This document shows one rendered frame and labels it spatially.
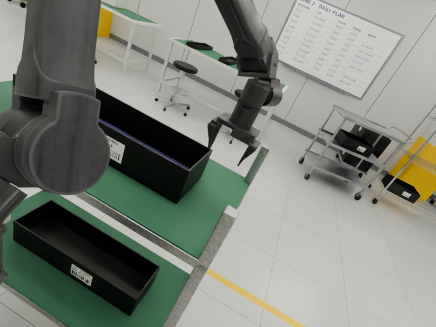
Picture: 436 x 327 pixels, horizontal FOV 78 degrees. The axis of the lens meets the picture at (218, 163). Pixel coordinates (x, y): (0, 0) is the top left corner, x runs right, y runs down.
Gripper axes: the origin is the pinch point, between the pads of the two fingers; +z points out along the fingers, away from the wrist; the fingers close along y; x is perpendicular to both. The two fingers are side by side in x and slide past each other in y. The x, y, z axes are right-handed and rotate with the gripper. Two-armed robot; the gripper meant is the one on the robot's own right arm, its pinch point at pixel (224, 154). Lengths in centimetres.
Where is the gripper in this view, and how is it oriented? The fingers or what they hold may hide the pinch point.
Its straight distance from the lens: 69.8
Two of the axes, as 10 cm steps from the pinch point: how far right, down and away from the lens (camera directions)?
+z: -3.9, 8.0, 4.5
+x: -3.3, 3.3, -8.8
